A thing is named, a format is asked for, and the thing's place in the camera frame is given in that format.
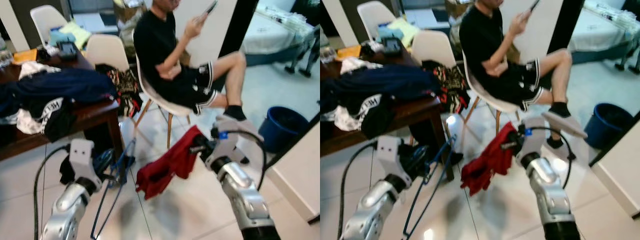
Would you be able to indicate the blue plastic hanger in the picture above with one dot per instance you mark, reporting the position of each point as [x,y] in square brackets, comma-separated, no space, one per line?
[127,161]
[426,175]

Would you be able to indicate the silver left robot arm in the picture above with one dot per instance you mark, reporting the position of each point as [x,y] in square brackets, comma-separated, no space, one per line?
[62,210]
[372,210]

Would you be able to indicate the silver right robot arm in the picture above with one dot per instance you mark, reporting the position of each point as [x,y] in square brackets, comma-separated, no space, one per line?
[550,200]
[245,200]

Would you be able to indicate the brown wooden table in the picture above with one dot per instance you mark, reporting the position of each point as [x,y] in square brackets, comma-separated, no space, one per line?
[420,112]
[97,111]

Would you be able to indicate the black garment with white stripe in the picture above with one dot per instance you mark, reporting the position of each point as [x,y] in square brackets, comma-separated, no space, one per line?
[55,125]
[377,120]

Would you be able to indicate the black red patterned garment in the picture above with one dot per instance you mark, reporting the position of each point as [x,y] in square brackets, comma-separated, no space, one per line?
[122,85]
[450,82]

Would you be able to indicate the blue plastic bucket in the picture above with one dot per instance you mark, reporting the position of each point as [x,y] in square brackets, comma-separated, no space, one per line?
[607,127]
[280,132]

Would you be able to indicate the navy blue garment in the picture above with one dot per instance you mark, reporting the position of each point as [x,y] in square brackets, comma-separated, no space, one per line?
[60,82]
[385,80]

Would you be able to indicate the person in black clothes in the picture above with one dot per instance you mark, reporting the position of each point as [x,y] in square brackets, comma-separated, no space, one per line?
[480,35]
[155,40]

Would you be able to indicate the white cloth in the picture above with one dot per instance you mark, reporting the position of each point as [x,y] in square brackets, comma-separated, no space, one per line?
[35,67]
[357,64]

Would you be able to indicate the black box-shaped device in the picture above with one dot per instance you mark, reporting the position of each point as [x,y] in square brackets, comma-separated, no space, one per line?
[67,50]
[392,46]

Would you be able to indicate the orange flat packet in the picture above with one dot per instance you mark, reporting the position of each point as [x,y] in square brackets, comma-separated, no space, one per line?
[349,52]
[25,56]

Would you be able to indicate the teal cloth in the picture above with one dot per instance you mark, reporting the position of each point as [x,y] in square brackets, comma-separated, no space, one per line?
[60,37]
[387,34]

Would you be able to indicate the bed with white sheet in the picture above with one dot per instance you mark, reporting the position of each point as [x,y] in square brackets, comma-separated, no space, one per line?
[595,32]
[270,35]

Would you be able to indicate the yellow-green cloth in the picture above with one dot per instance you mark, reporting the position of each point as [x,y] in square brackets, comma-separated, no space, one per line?
[407,30]
[80,32]

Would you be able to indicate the black smartphone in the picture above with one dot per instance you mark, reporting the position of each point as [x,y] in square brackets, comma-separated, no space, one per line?
[534,5]
[211,7]

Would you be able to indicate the standing humanoid robot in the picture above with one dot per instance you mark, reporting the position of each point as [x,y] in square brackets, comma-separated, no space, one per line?
[312,55]
[634,62]

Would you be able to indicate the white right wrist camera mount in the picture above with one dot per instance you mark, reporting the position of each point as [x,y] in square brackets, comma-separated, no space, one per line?
[222,150]
[534,137]

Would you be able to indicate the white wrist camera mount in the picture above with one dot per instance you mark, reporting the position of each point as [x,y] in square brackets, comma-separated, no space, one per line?
[82,155]
[534,137]
[390,150]
[222,150]

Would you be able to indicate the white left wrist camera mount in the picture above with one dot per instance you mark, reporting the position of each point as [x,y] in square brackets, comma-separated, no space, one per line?
[82,155]
[390,150]

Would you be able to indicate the black door frame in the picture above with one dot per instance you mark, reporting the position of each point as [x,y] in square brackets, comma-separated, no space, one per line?
[240,25]
[567,20]

